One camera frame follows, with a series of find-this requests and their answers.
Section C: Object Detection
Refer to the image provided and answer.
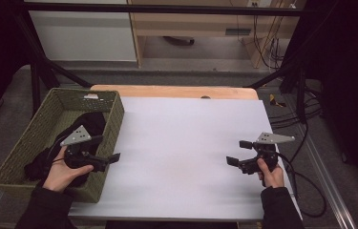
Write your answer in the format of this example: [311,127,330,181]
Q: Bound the white table sheet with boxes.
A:
[68,96,304,222]

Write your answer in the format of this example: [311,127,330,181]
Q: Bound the green woven basket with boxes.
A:
[0,87,126,204]

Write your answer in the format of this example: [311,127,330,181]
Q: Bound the light wooden desk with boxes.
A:
[126,0,306,70]

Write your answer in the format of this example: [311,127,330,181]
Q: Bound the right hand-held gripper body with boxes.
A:
[239,132,296,176]

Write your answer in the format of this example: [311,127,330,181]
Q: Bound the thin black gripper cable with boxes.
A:
[46,135,71,167]

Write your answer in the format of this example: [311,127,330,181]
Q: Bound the person's right hand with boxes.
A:
[256,157,285,190]

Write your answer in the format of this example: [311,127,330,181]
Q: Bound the white cabinet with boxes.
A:
[28,0,138,63]

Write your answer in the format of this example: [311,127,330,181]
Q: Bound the black floor cables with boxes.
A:
[267,90,325,130]

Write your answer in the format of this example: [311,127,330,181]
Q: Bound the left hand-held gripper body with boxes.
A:
[60,124,110,173]

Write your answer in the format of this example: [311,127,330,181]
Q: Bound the black metal stand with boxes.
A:
[246,18,327,125]
[13,12,94,113]

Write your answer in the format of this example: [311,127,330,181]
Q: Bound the yellow black floor tape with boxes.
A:
[268,93,287,109]

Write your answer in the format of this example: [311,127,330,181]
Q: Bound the hanging black cables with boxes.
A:
[252,14,286,71]

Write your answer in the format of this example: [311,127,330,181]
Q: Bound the black cloth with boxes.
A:
[23,111,107,189]

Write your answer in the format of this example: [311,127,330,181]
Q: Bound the black metal crossbar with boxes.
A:
[23,1,308,17]

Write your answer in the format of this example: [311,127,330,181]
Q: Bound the person's left hand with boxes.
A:
[42,146,95,194]

